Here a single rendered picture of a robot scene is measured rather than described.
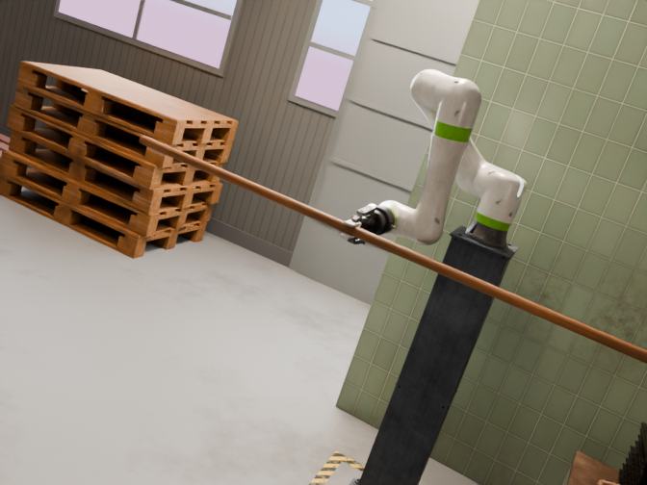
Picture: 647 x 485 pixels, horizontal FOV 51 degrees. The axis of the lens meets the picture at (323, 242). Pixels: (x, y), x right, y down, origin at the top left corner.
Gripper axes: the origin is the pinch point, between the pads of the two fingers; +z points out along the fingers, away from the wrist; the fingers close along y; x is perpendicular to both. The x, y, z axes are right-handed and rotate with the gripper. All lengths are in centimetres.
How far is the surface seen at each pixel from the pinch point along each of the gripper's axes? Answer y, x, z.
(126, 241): 111, 203, -166
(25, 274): 119, 202, -86
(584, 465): 62, -89, -62
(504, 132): -34, -11, -121
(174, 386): 120, 81, -65
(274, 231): 99, 155, -278
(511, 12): -81, 4, -121
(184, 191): 76, 194, -204
